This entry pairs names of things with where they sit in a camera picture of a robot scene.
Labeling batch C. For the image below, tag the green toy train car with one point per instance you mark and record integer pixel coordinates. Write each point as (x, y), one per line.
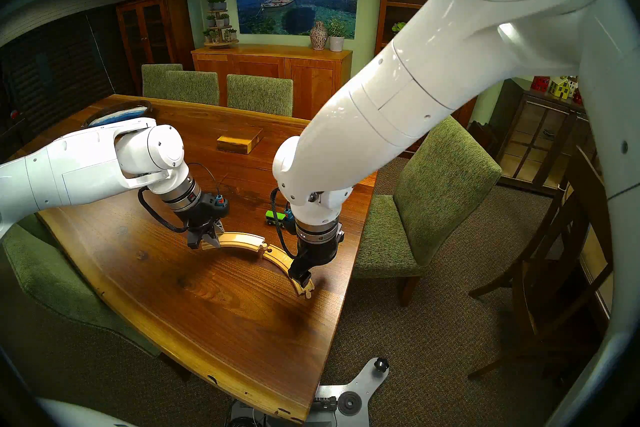
(281, 218)

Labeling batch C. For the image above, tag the green upholstered dining chair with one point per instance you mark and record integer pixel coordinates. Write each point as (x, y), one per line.
(155, 78)
(260, 96)
(50, 281)
(435, 191)
(192, 88)

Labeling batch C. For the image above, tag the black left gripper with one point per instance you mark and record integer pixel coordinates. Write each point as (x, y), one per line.
(202, 213)

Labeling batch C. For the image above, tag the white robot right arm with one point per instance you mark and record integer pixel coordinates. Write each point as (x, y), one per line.
(400, 81)

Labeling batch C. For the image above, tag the dark slatted window shutter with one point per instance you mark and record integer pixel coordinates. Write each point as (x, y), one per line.
(50, 66)

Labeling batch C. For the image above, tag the succulent plant in box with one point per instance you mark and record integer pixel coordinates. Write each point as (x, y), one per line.
(398, 27)

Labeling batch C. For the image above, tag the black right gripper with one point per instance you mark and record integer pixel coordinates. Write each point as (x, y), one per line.
(317, 248)

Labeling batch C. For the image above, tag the yellow miniature house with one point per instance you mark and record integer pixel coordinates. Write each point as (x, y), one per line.
(560, 88)

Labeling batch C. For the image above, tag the curved wooden train track piece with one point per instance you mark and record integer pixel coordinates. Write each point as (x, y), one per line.
(240, 238)
(280, 258)

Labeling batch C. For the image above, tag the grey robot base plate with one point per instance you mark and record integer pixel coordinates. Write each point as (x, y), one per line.
(360, 381)

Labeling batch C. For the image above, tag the flat wooden box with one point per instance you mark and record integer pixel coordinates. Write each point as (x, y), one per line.
(239, 141)

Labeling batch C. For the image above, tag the dark glass-front console table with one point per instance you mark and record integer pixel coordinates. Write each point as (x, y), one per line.
(530, 131)

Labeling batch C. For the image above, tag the light wooden sideboard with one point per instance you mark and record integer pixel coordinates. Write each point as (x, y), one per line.
(270, 71)

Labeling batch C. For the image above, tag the plant in white pot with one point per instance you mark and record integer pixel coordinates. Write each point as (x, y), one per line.
(336, 42)

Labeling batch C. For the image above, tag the tiered stand with plants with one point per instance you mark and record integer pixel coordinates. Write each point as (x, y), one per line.
(220, 23)

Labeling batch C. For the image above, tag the dark wooden chair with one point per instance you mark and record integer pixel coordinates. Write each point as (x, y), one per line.
(550, 281)

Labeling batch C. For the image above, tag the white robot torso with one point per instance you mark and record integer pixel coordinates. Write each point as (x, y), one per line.
(85, 415)

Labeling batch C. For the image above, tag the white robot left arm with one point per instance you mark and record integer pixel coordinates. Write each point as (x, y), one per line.
(75, 166)

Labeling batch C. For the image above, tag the dark wood glass-door cabinet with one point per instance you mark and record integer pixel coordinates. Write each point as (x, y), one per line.
(155, 36)

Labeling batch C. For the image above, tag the patterned ceramic vase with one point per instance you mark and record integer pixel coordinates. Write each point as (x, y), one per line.
(318, 36)

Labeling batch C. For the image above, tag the blue platter with dark rim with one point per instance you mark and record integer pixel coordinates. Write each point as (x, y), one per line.
(117, 115)

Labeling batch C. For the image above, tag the red miniature house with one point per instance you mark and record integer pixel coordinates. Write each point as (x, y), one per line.
(540, 84)

